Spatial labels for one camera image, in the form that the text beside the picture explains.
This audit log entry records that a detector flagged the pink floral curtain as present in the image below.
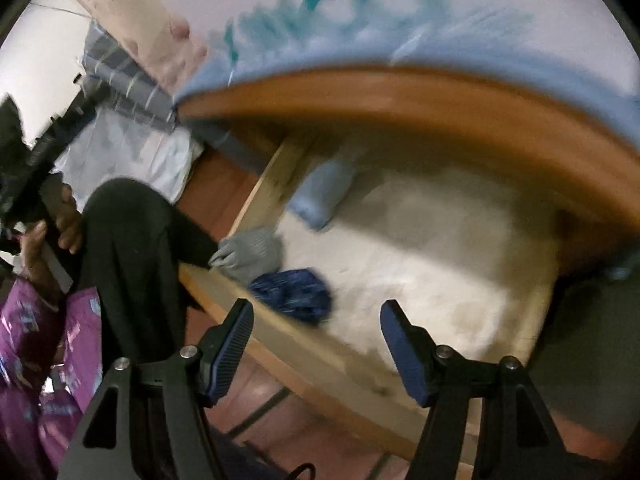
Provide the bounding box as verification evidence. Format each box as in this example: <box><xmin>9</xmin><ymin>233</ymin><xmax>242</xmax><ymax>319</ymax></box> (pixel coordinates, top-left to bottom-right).
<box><xmin>65</xmin><ymin>0</ymin><xmax>211</xmax><ymax>91</ymax></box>

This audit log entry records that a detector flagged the blue plaid bedding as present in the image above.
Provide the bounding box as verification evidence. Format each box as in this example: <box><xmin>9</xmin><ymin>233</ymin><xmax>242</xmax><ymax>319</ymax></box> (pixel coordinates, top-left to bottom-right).
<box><xmin>80</xmin><ymin>22</ymin><xmax>181</xmax><ymax>133</ymax></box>

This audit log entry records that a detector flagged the person's left hand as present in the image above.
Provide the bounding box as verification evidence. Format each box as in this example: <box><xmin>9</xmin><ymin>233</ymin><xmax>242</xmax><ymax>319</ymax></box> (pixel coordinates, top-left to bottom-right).
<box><xmin>20</xmin><ymin>182</ymin><xmax>86</xmax><ymax>306</ymax></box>

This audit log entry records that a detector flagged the light blue underwear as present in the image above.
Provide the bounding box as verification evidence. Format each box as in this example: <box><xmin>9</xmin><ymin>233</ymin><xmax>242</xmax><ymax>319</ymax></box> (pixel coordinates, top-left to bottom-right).
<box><xmin>287</xmin><ymin>147</ymin><xmax>361</xmax><ymax>231</ymax></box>

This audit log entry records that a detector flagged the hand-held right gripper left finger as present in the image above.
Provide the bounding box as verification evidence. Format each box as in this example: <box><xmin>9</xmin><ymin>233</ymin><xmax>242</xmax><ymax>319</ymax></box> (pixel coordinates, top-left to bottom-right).
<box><xmin>57</xmin><ymin>298</ymin><xmax>255</xmax><ymax>480</ymax></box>

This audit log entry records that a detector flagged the white shoe box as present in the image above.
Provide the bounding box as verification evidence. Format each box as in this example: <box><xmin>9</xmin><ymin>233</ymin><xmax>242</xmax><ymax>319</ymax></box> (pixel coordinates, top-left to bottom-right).
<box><xmin>165</xmin><ymin>0</ymin><xmax>640</xmax><ymax>91</ymax></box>

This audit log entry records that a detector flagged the person's leg in black pants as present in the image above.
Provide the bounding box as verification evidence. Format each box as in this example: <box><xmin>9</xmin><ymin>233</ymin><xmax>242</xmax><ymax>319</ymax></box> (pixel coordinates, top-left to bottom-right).
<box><xmin>80</xmin><ymin>177</ymin><xmax>221</xmax><ymax>366</ymax></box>

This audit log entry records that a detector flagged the white bed sheet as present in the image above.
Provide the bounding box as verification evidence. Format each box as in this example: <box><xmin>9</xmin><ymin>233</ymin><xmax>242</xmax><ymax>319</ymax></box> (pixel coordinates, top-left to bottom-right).
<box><xmin>52</xmin><ymin>110</ymin><xmax>206</xmax><ymax>203</ymax></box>

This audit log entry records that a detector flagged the grey sock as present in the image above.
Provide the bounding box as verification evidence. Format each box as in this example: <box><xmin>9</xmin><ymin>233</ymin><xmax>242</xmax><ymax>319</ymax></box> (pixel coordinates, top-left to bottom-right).
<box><xmin>207</xmin><ymin>226</ymin><xmax>283</xmax><ymax>283</ymax></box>

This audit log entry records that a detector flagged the blue checked cloth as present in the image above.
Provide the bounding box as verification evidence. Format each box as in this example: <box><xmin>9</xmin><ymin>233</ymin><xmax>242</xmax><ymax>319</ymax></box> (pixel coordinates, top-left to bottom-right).
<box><xmin>175</xmin><ymin>25</ymin><xmax>640</xmax><ymax>151</ymax></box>

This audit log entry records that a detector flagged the wooden nightstand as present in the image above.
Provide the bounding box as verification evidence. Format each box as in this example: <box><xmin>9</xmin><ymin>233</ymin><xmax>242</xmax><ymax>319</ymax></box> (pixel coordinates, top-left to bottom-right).
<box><xmin>177</xmin><ymin>67</ymin><xmax>640</xmax><ymax>281</ymax></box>

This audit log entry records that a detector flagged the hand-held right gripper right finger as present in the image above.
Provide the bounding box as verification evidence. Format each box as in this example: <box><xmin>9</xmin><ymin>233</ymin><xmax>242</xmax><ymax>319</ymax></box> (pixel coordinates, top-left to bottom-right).
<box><xmin>380</xmin><ymin>300</ymin><xmax>581</xmax><ymax>480</ymax></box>

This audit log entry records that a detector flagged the purple printed clothing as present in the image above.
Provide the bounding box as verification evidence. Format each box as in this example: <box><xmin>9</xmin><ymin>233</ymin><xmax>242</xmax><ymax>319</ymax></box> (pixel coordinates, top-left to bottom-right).
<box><xmin>0</xmin><ymin>285</ymin><xmax>103</xmax><ymax>480</ymax></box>

